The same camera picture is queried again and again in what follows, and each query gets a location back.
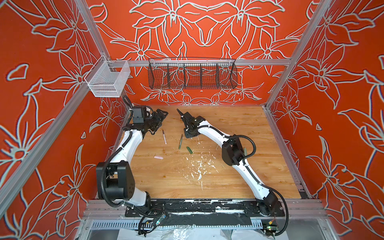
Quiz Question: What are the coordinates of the pink pen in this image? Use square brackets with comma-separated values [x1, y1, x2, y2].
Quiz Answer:
[162, 130, 167, 145]

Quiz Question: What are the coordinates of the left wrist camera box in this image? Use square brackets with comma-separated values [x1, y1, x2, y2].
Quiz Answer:
[133, 106, 147, 124]

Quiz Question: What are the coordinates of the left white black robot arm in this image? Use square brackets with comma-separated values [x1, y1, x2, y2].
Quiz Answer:
[96, 106, 169, 208]

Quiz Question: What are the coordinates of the black wire mesh basket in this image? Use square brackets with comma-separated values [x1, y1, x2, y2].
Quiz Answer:
[148, 57, 238, 90]

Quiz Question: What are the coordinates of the dark green pen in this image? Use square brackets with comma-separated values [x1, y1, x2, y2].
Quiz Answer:
[178, 134, 184, 150]

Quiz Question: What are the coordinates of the white wire mesh basket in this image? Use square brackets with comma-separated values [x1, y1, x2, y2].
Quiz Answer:
[85, 56, 131, 98]

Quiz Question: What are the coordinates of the grey slotted cable duct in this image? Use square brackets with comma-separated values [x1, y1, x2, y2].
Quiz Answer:
[89, 219, 263, 230]

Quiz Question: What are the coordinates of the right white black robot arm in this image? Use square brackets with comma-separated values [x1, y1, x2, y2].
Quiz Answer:
[177, 110, 278, 216]

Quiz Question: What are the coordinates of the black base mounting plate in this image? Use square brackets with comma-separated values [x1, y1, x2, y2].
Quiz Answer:
[124, 199, 287, 218]

